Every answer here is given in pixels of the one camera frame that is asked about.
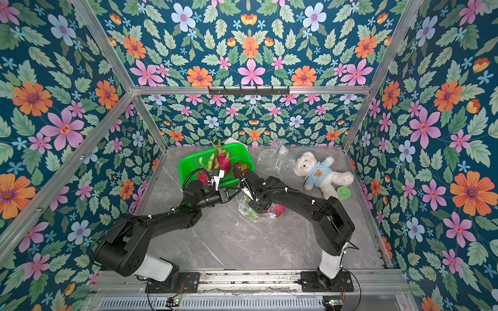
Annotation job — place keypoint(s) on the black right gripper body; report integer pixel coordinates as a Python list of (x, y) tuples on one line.
[(252, 186)]

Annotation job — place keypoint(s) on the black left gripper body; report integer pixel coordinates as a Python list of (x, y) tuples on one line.
[(213, 200)]

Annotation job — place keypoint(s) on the pink dragon fruit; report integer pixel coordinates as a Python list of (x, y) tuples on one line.
[(273, 212), (240, 170), (207, 164), (222, 159)]

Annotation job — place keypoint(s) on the clear zip-top bag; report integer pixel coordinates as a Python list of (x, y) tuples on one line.
[(242, 200), (276, 159)]

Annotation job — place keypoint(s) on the green plastic basket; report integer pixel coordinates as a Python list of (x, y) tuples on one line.
[(238, 153)]

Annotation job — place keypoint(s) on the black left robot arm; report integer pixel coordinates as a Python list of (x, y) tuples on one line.
[(124, 248)]

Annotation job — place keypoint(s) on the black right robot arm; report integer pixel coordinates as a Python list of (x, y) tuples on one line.
[(331, 223)]

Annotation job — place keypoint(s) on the white rectangular box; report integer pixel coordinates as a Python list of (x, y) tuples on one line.
[(231, 140)]

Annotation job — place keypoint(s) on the white teddy bear blue shirt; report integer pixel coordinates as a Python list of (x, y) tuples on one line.
[(321, 175)]

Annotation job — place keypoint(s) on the small green round lid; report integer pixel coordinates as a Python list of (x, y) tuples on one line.
[(343, 192)]

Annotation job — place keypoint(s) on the white perforated vent strip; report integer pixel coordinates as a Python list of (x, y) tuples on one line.
[(213, 303)]

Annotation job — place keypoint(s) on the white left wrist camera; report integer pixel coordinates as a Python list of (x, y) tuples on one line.
[(215, 177)]

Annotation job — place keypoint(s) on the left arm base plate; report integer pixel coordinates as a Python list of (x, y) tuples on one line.
[(177, 282)]

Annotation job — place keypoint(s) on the black hook rail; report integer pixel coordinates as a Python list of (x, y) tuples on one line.
[(242, 91)]

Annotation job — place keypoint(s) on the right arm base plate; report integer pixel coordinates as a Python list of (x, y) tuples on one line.
[(316, 281)]

